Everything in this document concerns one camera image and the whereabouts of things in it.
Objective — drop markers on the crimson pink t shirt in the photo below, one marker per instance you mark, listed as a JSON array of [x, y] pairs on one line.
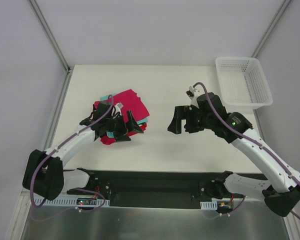
[[118, 107]]

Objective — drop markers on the red t shirt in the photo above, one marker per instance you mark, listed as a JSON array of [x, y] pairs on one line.
[[108, 138]]

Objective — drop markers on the teal t shirt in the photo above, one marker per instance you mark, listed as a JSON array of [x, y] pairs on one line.
[[131, 101]]

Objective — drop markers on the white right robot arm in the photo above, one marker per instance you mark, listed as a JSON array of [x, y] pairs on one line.
[[280, 191]]

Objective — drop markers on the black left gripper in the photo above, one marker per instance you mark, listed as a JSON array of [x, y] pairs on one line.
[[125, 125]]

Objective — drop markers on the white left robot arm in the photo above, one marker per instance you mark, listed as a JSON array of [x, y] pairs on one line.
[[45, 174]]

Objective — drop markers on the white plastic basket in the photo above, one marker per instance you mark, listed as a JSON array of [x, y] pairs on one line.
[[242, 82]]

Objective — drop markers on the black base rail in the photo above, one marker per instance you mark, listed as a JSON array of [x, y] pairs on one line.
[[141, 189]]

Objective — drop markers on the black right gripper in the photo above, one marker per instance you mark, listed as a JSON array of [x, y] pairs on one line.
[[188, 120]]

